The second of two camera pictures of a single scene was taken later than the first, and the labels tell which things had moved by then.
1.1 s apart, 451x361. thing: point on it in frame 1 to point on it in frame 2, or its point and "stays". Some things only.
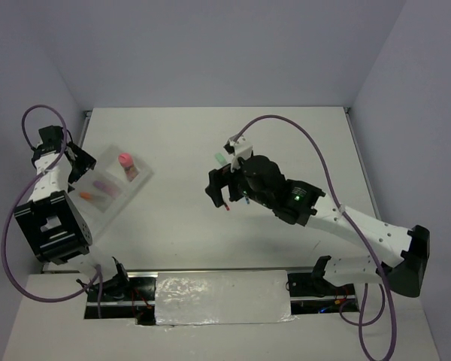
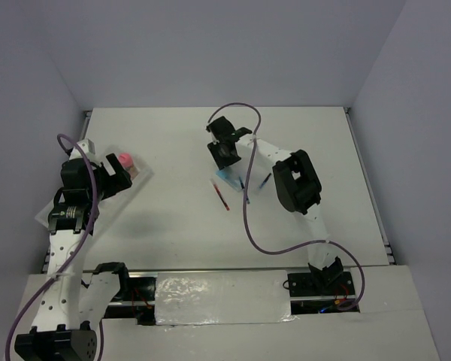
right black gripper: x=219 y=177 to x=222 y=162
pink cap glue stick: x=127 y=162 stays
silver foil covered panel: x=225 y=297 stays
